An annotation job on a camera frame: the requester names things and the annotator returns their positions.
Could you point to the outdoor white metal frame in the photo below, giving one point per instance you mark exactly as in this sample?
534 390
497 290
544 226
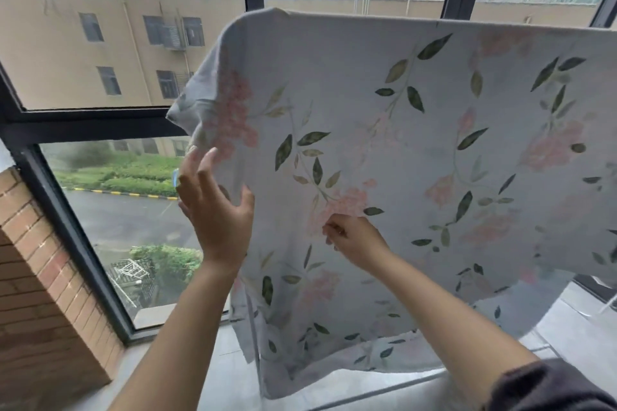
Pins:
127 268

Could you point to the black metal window frame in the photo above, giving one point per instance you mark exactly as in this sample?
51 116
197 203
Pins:
72 126

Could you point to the person's left hand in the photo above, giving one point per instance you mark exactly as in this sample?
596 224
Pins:
217 227

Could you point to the person's dark right sleeve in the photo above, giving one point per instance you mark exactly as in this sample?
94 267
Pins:
544 389

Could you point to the floral light blue bedsheet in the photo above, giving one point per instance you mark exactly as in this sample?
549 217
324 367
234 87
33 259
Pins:
385 136

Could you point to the person's right hand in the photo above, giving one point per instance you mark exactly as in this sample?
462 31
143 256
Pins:
359 242

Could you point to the long beige building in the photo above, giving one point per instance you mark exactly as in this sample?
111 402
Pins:
48 64

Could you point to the person's left forearm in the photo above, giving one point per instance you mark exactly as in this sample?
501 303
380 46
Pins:
178 343

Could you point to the white metal drying rack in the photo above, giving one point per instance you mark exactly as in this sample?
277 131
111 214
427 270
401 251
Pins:
409 381

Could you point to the light blue clothes peg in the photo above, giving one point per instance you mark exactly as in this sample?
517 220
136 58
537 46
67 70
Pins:
175 178

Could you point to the person's right forearm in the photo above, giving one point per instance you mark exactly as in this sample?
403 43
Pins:
448 324

